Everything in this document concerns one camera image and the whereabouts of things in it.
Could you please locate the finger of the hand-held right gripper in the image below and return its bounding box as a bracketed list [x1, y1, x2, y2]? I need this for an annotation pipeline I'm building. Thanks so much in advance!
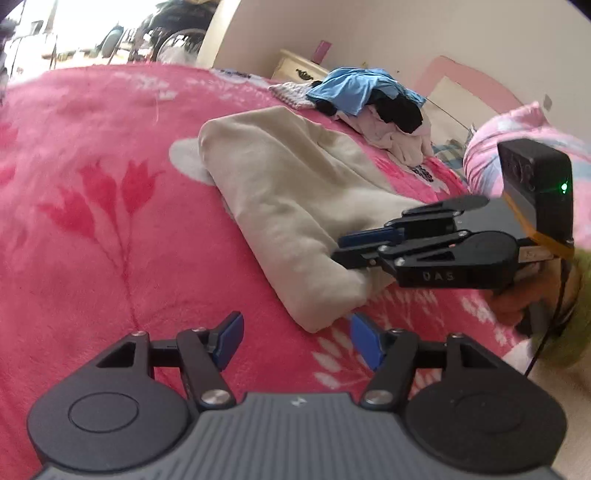
[338, 196, 489, 249]
[330, 232, 467, 273]

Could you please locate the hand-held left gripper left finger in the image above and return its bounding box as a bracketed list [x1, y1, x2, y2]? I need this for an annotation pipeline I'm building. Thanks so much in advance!
[95, 311, 244, 411]

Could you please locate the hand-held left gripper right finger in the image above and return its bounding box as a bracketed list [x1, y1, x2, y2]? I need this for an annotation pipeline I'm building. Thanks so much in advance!
[351, 313, 502, 411]

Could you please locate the beige zip jacket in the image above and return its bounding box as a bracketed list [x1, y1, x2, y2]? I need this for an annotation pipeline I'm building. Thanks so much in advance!
[198, 106, 426, 333]

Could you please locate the person's right hand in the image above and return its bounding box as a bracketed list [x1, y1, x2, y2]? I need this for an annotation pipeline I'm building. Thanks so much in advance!
[488, 272, 555, 334]

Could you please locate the pink floral quilt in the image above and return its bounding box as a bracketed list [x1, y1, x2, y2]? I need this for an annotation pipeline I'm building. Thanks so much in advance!
[463, 100, 591, 208]

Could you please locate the checkered pillow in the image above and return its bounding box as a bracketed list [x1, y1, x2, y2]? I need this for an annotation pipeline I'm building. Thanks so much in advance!
[434, 142, 472, 172]

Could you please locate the white garment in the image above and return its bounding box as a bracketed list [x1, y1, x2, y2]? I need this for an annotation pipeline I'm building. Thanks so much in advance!
[339, 111, 435, 167]

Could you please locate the black garment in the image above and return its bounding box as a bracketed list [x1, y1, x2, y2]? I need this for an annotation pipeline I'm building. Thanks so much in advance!
[316, 88, 424, 136]

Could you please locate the pink headboard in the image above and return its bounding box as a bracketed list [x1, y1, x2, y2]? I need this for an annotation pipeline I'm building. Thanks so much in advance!
[416, 55, 525, 114]

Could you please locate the light blue garment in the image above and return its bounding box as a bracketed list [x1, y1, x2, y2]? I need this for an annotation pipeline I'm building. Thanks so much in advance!
[306, 67, 426, 116]

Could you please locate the white knitted cloth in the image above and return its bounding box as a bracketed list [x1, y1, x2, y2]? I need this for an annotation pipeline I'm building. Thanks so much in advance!
[269, 82, 319, 110]

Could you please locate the cream nightstand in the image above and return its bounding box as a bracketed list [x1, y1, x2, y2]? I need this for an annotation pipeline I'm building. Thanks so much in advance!
[271, 48, 334, 86]

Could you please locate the pink floral blanket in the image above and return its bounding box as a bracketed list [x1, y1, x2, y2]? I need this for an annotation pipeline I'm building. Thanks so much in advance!
[0, 62, 532, 467]

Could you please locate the white plastic bag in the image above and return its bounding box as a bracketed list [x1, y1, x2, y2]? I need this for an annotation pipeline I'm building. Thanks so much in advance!
[159, 44, 199, 65]

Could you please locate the dark bicycle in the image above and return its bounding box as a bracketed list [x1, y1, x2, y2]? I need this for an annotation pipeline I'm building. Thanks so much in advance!
[129, 0, 218, 63]

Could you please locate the bright window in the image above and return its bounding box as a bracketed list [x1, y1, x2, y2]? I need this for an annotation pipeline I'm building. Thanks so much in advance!
[7, 0, 158, 70]

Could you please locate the black cable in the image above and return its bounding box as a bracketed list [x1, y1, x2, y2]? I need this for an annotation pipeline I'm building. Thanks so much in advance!
[525, 256, 571, 376]

